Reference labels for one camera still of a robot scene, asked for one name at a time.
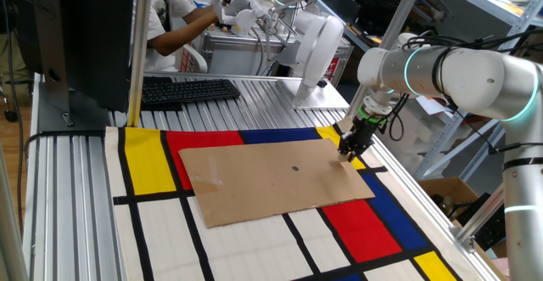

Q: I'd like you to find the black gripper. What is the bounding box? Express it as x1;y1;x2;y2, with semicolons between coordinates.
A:
338;118;378;162

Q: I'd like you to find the bare person forearm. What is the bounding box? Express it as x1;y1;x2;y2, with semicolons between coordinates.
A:
147;7;220;57

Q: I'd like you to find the colour block patterned cloth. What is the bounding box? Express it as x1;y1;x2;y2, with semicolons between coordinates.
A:
104;123;463;281

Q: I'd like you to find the white foam packing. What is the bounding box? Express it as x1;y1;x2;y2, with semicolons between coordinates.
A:
372;98;440;176

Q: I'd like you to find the open cardboard box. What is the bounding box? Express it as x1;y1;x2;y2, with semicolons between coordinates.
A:
417;176;508;281

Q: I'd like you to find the white haptic control device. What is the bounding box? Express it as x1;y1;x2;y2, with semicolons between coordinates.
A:
211;0;345;106

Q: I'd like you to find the brown cardboard sheet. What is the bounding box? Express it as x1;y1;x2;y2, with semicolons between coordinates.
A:
177;138;377;229

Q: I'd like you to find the silver metal case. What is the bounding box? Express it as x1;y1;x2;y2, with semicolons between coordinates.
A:
199;29;355;87

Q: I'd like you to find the black device in box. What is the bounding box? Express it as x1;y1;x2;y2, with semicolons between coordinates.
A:
456;191;508;252

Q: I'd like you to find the black computer keyboard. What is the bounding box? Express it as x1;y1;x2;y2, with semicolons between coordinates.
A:
140;76;242;112

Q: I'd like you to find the white plastic chair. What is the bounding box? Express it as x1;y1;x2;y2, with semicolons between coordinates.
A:
176;41;209;75

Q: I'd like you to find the pink packet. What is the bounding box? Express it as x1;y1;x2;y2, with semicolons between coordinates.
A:
490;256;508;281

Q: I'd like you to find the grey metal shelf rack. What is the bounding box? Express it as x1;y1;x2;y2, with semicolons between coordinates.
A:
413;0;543;183

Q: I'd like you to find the black computer monitor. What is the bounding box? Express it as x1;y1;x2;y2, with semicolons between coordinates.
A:
15;0;137;114

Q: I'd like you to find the grey monitor stand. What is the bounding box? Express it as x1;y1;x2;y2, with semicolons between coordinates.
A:
31;0;112;134

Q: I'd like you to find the black chair caster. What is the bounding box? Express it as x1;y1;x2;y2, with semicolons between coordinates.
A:
1;96;20;124

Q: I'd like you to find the silver device base plate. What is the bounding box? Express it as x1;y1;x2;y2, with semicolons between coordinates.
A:
275;76;350;111

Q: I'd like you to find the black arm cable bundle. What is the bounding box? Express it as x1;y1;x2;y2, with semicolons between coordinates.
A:
379;25;543;155

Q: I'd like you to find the aluminium frame post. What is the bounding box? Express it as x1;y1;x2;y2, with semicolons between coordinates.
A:
345;0;428;119
454;181;508;253
126;0;155;128

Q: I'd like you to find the black table cable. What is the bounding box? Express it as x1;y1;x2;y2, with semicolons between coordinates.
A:
16;128;107;235

